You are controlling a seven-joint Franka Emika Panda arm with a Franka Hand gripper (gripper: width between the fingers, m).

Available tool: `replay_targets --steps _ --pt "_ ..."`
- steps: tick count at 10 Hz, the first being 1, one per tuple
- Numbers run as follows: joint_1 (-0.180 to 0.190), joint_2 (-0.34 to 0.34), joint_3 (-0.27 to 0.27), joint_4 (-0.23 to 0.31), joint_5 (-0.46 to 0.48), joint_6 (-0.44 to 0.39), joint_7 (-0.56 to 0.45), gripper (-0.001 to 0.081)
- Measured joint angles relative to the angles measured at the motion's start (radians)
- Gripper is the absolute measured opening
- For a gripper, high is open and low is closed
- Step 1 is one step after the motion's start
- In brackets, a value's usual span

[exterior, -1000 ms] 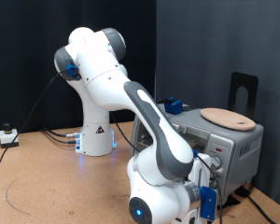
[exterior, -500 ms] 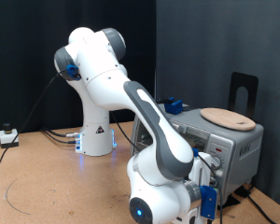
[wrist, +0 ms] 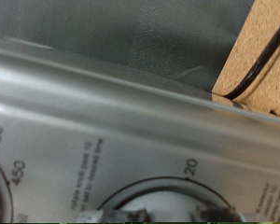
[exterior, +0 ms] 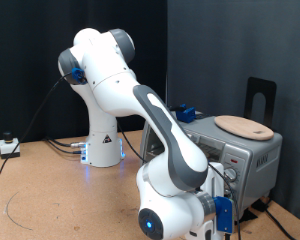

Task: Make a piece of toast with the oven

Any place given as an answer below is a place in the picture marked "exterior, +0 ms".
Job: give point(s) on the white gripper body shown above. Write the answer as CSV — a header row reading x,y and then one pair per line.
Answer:
x,y
215,180

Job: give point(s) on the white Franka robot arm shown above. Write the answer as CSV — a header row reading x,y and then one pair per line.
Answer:
x,y
123,86

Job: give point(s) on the silver oven knob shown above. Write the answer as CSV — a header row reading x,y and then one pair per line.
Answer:
x,y
231,174

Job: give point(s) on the silver toaster oven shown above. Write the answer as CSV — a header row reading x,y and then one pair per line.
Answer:
x,y
260,156

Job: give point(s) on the black foam pad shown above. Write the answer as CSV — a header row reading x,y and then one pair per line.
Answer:
x,y
260,205
248,216

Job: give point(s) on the round wooden cutting board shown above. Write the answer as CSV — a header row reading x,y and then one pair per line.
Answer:
x,y
243,127

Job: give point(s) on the black metal bookend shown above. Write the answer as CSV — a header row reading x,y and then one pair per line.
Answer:
x,y
256,86

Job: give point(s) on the emergency stop button box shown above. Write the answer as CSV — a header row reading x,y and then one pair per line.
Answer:
x,y
9,146

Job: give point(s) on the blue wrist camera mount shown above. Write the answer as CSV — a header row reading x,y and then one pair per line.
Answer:
x,y
224,215

